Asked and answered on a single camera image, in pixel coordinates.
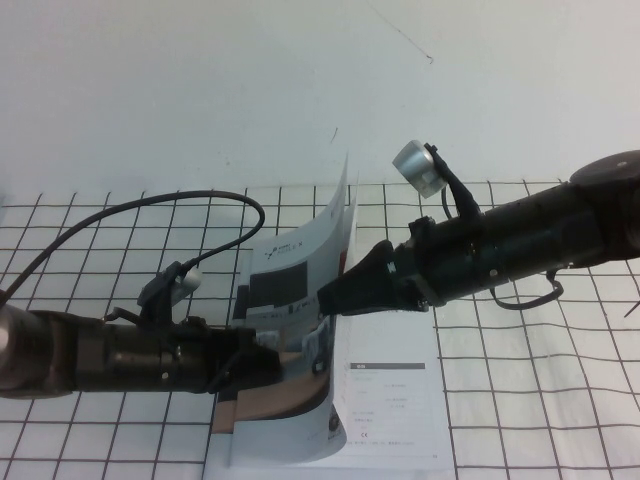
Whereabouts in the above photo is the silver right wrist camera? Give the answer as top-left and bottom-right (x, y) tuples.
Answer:
(392, 140), (447, 200)

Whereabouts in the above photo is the black arm flat cable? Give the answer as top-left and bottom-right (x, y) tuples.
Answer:
(492, 269), (565, 312)
(101, 305), (144, 324)

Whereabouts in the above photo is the black right arm flat cable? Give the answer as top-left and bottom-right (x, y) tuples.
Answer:
(492, 269), (565, 312)

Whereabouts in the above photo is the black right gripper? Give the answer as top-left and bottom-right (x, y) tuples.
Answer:
(318, 216), (455, 317)

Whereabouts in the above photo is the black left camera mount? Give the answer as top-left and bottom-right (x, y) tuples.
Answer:
(137, 262), (189, 331)

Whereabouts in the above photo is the black left arm flat cable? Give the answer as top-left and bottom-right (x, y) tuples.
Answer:
(101, 305), (144, 324)

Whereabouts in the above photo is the black left camera cable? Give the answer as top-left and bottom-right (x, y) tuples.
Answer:
(0, 189), (267, 301)

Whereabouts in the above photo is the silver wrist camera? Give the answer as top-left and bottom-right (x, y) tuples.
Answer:
(177, 268), (204, 295)
(392, 140), (447, 200)

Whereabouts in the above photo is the AgileX robot brochure book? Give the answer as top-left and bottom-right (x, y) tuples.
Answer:
(212, 151), (444, 464)
(202, 452), (432, 480)

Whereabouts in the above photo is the white black-grid tablecloth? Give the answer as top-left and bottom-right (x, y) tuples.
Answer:
(0, 178), (640, 480)

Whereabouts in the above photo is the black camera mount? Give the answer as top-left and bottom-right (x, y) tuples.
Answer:
(424, 142), (484, 221)
(137, 262), (189, 331)

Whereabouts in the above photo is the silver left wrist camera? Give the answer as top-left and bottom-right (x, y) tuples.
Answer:
(177, 268), (204, 295)

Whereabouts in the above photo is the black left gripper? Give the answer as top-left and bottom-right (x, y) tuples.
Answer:
(173, 318), (282, 395)

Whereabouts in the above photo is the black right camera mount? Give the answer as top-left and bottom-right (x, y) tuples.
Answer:
(424, 142), (484, 221)

